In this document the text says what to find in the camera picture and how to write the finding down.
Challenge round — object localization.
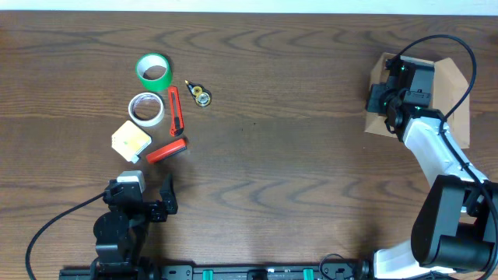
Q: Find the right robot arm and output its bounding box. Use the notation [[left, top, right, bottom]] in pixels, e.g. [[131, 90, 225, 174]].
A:
[[365, 53, 497, 279]]

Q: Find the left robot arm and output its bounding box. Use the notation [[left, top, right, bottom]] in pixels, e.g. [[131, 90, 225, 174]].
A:
[[90, 170, 178, 280]]

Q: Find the white tape roll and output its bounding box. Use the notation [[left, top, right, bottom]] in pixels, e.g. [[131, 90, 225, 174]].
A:
[[128, 92, 165, 128]]

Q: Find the red utility knife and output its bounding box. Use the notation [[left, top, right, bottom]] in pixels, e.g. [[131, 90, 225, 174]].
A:
[[167, 86, 184, 137]]

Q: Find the red black stapler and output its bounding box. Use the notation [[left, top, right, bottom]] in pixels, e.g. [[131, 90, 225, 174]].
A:
[[146, 138, 187, 164]]

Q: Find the brown cardboard box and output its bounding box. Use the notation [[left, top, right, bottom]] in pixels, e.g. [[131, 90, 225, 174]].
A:
[[364, 52, 470, 149]]

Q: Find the correction tape dispenser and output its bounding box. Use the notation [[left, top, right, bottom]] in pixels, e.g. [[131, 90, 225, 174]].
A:
[[185, 80, 212, 107]]

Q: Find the green tape roll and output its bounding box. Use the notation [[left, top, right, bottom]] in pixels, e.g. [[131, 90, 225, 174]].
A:
[[135, 53, 173, 92]]

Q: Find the left black cable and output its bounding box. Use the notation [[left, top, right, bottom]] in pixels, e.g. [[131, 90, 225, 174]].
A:
[[25, 191, 107, 280]]

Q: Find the black cable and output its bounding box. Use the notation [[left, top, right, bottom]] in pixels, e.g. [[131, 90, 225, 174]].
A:
[[392, 33, 498, 280], [25, 191, 107, 280]]

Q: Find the yellow sticky note pad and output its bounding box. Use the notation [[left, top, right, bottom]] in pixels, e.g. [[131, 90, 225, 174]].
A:
[[111, 121, 152, 163]]

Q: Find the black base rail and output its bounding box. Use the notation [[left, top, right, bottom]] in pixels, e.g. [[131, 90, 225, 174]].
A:
[[58, 263, 374, 280]]

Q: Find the right black cable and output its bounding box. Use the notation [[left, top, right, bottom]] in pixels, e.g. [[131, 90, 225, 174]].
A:
[[392, 33, 498, 280]]

